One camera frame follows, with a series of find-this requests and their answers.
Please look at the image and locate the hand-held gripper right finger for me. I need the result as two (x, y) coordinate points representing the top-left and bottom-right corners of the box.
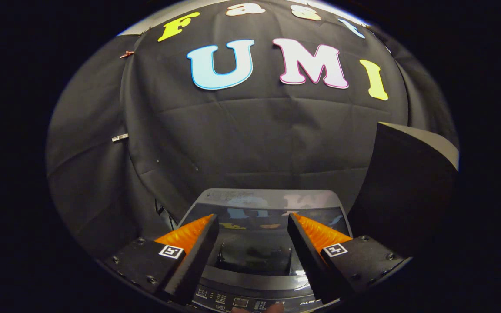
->
(287, 213), (406, 303)

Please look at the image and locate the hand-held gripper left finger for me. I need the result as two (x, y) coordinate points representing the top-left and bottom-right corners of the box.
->
(104, 214), (220, 306)

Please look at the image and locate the grey cabinet with dark top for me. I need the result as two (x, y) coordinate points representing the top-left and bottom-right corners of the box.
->
(348, 122), (460, 261)

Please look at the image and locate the dark washing machine lid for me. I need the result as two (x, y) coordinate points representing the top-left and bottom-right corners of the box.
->
(180, 202), (352, 281)

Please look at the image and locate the dark grey washing machine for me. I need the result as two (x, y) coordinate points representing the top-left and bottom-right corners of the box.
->
(177, 188), (355, 313)

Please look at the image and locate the black backdrop cloth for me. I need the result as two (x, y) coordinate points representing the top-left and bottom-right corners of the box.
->
(46, 0), (458, 261)

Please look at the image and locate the black cable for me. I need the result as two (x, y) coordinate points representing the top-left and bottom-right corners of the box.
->
(155, 199), (178, 231)

